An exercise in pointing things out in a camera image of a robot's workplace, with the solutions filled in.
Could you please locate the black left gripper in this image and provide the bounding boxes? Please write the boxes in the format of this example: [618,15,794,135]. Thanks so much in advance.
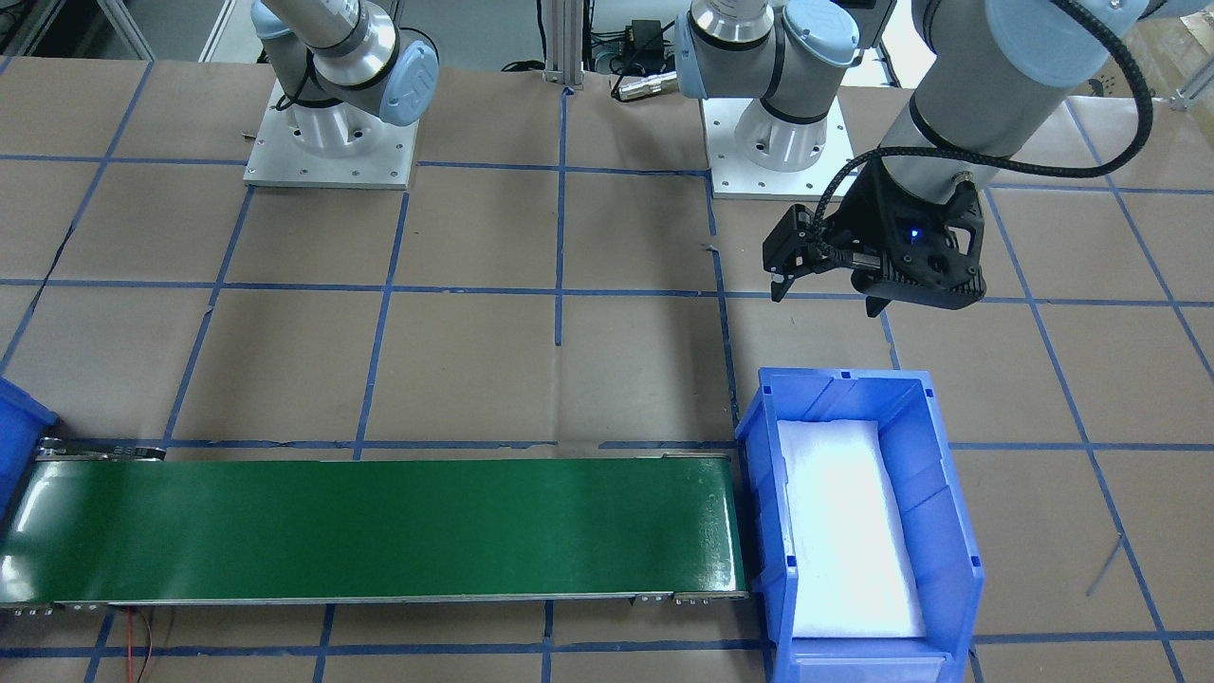
[764,159,987,319]

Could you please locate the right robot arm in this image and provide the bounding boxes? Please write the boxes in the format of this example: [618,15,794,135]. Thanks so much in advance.
[250,1,441,158]

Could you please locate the silver cylindrical connector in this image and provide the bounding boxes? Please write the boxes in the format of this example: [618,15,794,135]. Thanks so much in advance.
[612,72,679,102]

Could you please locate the white foam pad in bin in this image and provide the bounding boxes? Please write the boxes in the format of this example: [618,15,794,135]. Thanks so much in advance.
[778,420,927,638]

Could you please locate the black power adapter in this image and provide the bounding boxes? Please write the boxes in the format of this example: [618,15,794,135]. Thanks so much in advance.
[624,19,665,61]

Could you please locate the blue bin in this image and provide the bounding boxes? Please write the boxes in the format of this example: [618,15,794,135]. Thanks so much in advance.
[736,368,985,682]
[1,379,58,516]

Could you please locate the cardboard box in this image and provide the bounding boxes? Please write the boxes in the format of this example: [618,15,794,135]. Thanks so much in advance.
[1121,1,1213,98]

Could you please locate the green conveyor belt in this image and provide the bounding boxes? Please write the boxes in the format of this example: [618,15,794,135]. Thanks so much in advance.
[2,455,747,608]

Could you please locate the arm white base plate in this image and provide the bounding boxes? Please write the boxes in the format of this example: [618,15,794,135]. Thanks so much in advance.
[243,82,419,190]
[700,97,853,203]

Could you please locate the braided black cable on left arm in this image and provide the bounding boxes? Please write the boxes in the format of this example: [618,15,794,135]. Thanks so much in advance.
[811,0,1156,262]

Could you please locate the aluminium frame post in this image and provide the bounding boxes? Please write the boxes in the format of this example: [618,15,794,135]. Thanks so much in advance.
[541,1,589,91]

